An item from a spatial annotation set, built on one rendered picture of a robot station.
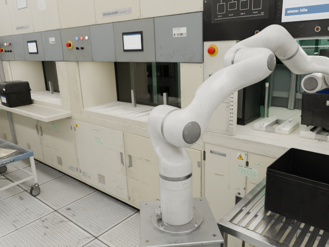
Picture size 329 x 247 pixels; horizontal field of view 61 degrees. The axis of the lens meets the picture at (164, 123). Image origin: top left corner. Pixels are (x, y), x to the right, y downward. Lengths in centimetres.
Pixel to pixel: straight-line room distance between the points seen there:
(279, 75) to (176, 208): 168
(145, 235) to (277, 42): 85
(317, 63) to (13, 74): 346
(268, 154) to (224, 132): 28
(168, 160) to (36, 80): 334
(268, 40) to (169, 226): 78
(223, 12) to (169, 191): 101
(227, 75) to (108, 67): 197
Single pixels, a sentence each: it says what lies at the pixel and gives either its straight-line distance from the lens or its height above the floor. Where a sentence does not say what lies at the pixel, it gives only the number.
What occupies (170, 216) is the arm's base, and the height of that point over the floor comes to 81.
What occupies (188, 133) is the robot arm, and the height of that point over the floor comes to 113.
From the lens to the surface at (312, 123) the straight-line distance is 170.
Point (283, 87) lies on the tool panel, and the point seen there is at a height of 103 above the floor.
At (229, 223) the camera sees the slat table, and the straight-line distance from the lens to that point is 110.
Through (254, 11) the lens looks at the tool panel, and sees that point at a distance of 153.
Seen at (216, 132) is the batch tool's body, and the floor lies 87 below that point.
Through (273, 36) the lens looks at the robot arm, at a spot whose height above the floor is 140.
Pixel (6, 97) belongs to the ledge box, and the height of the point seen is 92.
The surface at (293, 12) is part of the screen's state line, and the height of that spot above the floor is 151.
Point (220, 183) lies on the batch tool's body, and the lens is 181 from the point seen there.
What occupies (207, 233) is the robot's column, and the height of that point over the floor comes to 76.
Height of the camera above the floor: 139
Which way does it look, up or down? 16 degrees down
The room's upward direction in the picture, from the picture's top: 2 degrees counter-clockwise
